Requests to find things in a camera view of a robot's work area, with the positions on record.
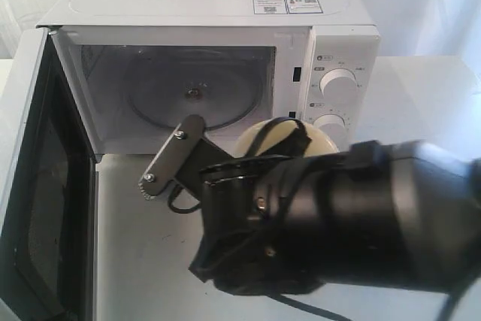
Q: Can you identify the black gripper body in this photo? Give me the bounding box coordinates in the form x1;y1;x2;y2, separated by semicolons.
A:
189;155;331;295

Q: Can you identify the cream ceramic bowl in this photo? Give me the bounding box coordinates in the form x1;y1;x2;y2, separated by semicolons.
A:
232;120;339;157

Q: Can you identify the white microwave door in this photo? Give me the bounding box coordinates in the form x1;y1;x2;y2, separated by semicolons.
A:
1;28;96;320

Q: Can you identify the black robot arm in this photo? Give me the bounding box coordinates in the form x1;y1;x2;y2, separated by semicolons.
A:
182;115;480;295

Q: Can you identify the glass microwave turntable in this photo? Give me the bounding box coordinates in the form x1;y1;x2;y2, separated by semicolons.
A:
129;50;264;130

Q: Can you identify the white microwave oven body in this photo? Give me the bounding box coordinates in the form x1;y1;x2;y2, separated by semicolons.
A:
40;0;380;155

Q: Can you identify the lower white timer knob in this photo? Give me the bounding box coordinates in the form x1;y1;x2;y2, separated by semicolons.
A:
313;114;346;138

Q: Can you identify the upper white control knob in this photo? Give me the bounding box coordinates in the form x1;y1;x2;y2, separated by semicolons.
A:
319;68;357;100

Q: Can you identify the right blue info sticker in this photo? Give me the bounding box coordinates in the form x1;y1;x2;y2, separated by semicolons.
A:
286;0;323;14

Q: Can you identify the wrist camera with metal bracket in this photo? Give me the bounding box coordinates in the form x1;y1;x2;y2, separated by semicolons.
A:
138;114;233;200

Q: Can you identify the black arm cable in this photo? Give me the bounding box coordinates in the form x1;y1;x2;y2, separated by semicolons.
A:
167;189;481;321

